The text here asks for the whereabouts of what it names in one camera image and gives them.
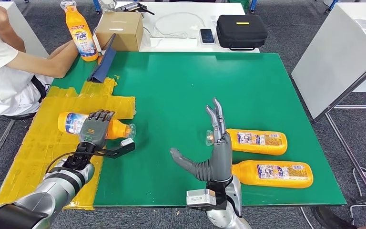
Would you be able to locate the black handheld device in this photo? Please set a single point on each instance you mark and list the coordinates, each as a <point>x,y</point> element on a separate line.
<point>132,6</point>

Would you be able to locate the black left camera bracket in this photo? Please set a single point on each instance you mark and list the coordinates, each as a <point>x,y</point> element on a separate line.
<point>113,153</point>

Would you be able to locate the orange detergent bottle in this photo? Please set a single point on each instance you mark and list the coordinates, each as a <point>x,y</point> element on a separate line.
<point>82,41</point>
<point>116,129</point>
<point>252,151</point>
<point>249,181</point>

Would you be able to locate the black carry case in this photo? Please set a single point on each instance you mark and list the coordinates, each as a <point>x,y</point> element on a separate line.
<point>241,35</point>

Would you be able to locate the black right camera bracket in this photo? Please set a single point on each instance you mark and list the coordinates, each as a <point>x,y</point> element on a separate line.
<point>219,192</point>

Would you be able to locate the brown cardboard box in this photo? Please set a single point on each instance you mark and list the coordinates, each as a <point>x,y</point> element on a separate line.
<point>119,31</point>

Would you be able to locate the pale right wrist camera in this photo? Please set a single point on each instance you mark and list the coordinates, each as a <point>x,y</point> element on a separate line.
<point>201,198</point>

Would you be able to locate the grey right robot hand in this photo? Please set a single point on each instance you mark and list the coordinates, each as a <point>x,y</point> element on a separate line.
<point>222,158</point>

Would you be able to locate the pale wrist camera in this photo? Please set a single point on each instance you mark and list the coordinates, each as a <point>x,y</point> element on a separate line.
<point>127,142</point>
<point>201,198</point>

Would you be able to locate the black stool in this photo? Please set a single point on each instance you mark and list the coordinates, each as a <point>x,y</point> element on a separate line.
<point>15,116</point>

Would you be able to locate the blue frame leg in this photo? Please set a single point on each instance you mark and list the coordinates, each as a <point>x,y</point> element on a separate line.
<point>253,4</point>
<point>97,5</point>
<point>330,4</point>

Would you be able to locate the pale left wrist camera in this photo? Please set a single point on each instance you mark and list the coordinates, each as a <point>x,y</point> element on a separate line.
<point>127,142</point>

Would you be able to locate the black camera bracket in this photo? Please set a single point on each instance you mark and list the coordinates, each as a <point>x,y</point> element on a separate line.
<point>219,192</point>
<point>113,153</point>

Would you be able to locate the white side table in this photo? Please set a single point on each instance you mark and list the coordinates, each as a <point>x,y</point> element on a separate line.
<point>334,57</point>

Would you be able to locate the black shoe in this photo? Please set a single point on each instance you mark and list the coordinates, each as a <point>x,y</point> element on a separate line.
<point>331,221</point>

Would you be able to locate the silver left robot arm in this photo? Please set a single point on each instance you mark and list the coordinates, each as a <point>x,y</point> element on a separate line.
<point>56,186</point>

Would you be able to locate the smartphone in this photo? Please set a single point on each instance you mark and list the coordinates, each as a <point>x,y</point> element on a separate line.
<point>207,36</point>

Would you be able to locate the dark blue folder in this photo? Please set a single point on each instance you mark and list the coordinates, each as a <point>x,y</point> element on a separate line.
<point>104,64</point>

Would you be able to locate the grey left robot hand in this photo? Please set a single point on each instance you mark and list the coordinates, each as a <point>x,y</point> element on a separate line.
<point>94,131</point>

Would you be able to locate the green table mat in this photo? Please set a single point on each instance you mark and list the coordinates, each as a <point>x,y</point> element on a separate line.
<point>176,82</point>

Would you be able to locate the green plastic crate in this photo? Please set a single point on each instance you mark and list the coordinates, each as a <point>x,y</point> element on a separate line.
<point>240,3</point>

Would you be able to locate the yellow taped sheet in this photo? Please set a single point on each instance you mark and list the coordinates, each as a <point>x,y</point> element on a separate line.
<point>22,151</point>

